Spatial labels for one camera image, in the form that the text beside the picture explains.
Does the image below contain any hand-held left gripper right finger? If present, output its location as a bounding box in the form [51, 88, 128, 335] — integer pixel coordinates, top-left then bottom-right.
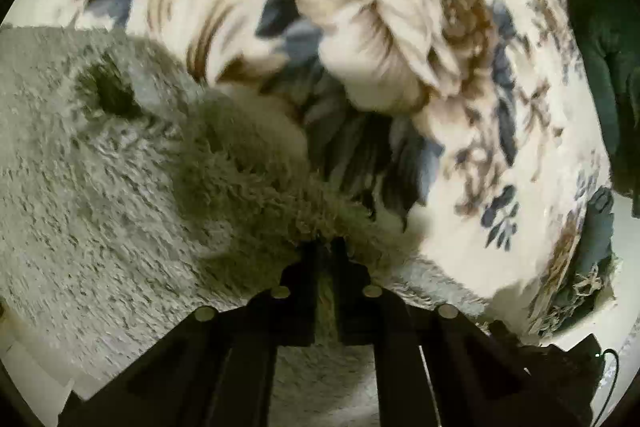
[330, 236, 583, 427]

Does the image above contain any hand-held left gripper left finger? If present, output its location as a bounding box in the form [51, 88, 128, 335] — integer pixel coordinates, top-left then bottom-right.
[59, 238, 322, 427]

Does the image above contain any grey fluffy towel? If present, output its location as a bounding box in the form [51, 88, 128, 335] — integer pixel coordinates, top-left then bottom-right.
[0, 24, 501, 427]

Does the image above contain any floral printed blanket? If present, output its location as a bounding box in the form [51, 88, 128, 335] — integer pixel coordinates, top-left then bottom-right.
[65, 0, 621, 350]

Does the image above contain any dark green cloth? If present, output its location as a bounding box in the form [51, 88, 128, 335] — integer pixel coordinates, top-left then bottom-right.
[564, 0, 640, 198]

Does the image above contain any black cable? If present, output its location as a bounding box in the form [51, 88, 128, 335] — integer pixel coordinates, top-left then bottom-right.
[592, 348, 621, 427]

